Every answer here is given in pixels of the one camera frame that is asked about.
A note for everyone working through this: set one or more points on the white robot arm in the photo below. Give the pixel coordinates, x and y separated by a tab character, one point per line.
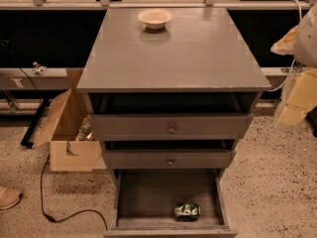
305	49

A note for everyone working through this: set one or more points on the open cardboard box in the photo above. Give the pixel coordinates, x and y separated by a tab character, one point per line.
67	114

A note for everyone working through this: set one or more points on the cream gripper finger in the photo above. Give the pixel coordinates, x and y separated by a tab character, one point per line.
299	97
285	46

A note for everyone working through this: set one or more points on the crushed green can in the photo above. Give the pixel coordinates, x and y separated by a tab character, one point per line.
186	212

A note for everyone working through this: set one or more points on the tan shoe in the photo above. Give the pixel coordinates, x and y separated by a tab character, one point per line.
9	197

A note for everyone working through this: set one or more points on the grey drawer cabinet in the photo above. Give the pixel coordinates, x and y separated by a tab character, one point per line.
199	50

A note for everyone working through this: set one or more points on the grey top drawer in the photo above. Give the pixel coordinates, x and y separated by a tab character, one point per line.
167	116

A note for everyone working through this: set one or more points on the cans inside cardboard box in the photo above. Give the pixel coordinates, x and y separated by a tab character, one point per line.
85	134

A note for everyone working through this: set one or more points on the grey bottom drawer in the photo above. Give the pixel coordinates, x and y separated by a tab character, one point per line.
146	199

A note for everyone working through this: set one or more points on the small crumpled silver object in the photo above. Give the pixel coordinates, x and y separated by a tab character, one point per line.
39	69

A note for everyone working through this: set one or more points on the white bowl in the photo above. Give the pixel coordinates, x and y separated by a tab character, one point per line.
154	19

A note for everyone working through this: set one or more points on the grey drawer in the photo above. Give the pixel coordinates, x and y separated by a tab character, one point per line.
167	116
174	154
146	199

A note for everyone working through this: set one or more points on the grey middle drawer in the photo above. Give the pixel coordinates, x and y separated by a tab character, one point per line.
174	154

